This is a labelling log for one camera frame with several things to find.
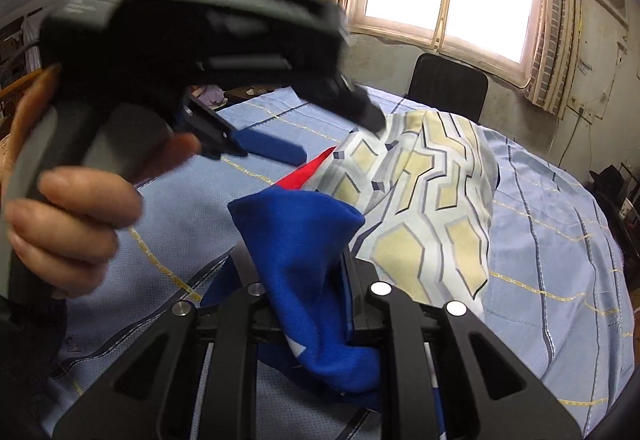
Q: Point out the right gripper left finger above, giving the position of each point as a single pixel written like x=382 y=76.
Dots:
x=237 y=271

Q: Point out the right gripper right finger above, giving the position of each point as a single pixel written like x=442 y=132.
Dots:
x=362 y=318

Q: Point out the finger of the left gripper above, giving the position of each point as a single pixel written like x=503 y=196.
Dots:
x=266 y=146
x=351 y=102

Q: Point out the blue red hooded jacket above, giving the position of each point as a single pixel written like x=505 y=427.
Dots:
x=415 y=201

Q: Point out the person left hand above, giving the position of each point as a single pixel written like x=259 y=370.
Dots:
x=69 y=239

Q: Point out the black office chair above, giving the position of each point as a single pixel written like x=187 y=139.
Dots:
x=446 y=85

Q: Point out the right striped curtain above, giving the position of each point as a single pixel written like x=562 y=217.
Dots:
x=556 y=51

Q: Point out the black desk with clutter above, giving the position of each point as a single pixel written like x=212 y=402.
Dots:
x=617 y=193

